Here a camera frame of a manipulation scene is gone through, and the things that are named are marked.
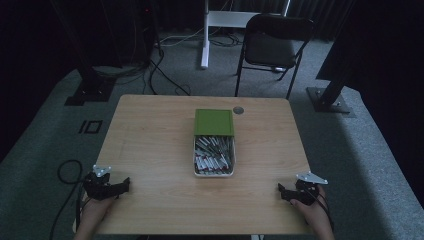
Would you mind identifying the pile of white red sachets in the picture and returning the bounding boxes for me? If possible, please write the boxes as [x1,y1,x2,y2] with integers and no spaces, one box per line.
[195,135,234,175]

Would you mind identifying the person's right hand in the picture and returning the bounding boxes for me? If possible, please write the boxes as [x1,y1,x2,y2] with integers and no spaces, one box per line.
[289,185,331,232]

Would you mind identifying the green box sleeve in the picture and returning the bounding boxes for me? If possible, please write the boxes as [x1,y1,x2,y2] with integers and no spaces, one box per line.
[193,108,235,137]

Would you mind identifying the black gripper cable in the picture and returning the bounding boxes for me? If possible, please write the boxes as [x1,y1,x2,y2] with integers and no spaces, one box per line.
[309,189,335,232]
[49,159,88,240]

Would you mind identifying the black metal stand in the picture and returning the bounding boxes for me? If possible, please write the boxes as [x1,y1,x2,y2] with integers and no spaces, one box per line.
[49,0,117,107]
[306,0,356,118]

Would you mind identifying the person's left hand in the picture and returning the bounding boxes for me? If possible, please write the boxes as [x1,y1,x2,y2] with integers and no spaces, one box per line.
[79,195,116,231]

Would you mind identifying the dark computer tower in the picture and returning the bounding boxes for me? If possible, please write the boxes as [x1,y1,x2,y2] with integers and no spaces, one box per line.
[131,0,160,65]

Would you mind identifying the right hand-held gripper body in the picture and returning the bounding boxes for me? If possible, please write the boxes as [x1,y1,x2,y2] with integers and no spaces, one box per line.
[294,171,329,206]

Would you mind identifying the white desk frame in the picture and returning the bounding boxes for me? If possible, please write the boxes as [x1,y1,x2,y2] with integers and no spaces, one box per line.
[200,0,292,70]

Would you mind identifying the white box tray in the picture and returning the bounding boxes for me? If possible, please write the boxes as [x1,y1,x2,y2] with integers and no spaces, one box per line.
[192,134,236,178]

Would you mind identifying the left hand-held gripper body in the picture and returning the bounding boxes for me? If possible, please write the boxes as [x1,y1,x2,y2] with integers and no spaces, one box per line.
[82,164,118,201]

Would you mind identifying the black folding chair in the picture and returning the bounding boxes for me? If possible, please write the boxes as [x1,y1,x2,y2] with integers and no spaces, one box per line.
[234,13,317,100]

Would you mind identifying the black floor cables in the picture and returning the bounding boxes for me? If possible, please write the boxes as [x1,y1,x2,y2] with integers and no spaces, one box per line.
[96,33,244,98]

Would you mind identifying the white floor cable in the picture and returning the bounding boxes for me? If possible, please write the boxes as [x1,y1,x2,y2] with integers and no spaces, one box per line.
[159,26,205,48]

